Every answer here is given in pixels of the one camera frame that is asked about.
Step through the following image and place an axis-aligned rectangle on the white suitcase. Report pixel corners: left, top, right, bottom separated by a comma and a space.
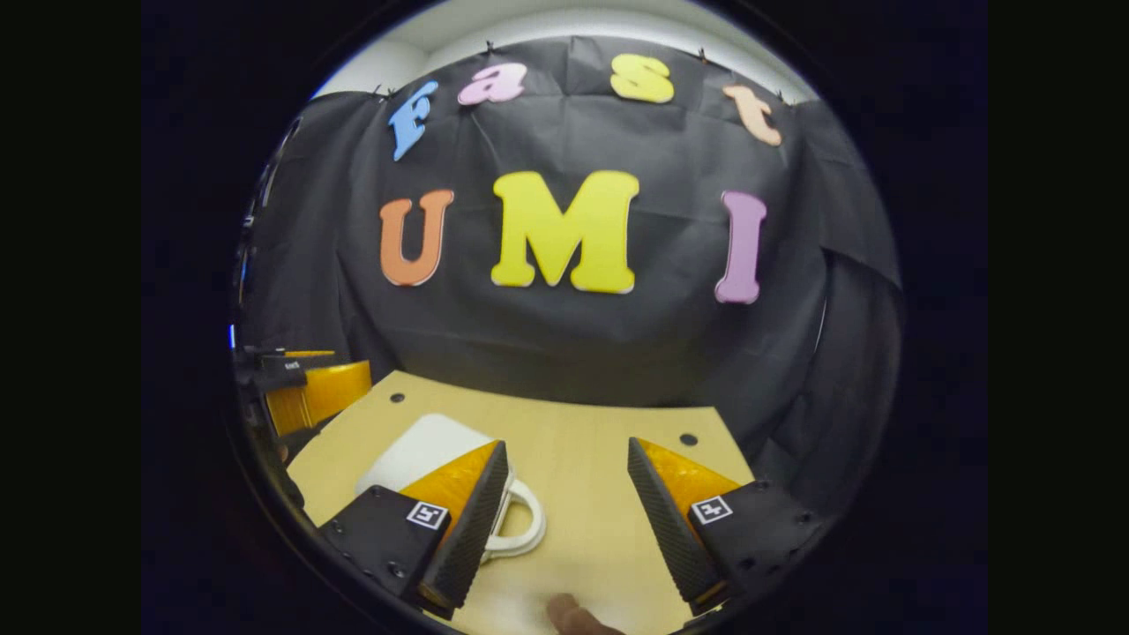
355, 413, 548, 562

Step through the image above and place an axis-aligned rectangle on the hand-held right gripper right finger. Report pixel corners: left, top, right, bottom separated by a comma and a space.
626, 437, 826, 616

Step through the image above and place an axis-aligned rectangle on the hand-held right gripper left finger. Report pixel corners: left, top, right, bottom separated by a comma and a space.
318, 441, 511, 621

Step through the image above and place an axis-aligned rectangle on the black backdrop cloth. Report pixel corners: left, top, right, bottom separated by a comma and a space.
236, 35, 902, 521

